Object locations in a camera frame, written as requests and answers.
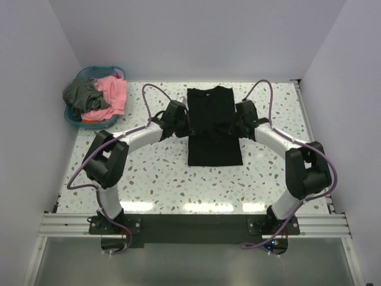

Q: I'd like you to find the black t shirt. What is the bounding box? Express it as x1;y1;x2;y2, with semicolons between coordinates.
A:
187;86;243;167

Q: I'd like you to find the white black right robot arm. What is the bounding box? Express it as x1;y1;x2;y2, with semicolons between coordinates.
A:
229;100;332;234

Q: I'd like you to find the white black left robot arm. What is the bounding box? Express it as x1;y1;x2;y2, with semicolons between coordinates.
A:
83;100;190;235

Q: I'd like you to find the pink t shirt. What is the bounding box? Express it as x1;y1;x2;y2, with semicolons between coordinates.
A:
81;76;127;122

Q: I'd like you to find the purple garment in basket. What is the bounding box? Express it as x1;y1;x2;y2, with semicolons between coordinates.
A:
112;69;124;80

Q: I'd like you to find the teal plastic laundry basket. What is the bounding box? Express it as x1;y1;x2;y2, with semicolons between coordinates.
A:
64;66;126;130

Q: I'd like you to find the grey green t shirt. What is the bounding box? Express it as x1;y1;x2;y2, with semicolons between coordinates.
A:
63;79;110;121

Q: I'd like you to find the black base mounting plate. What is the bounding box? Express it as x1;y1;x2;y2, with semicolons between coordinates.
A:
87;213;300;250

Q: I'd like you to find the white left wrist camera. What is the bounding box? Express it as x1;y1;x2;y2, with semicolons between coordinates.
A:
176;97;187;105

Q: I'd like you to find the aluminium right side rail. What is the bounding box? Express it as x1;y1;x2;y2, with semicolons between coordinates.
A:
291;79;336;215

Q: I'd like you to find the aluminium front frame rail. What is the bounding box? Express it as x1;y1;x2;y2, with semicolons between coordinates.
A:
38;213;352;238

